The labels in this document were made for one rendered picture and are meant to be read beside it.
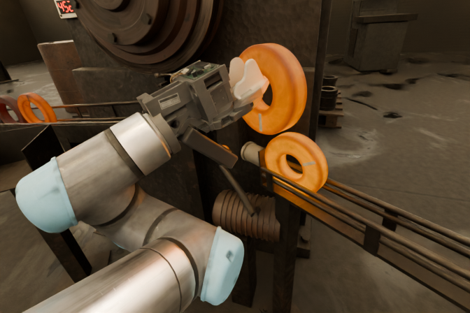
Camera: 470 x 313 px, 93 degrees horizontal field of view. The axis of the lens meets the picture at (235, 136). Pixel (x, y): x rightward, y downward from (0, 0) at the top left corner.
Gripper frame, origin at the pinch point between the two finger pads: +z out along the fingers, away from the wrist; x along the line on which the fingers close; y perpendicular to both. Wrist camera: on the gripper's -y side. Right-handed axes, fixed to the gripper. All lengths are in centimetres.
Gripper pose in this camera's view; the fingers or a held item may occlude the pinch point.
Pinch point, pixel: (264, 79)
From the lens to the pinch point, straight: 40.4
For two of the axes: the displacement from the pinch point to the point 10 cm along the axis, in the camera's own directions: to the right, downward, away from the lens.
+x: -6.0, -3.3, 7.3
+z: 7.5, -5.5, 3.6
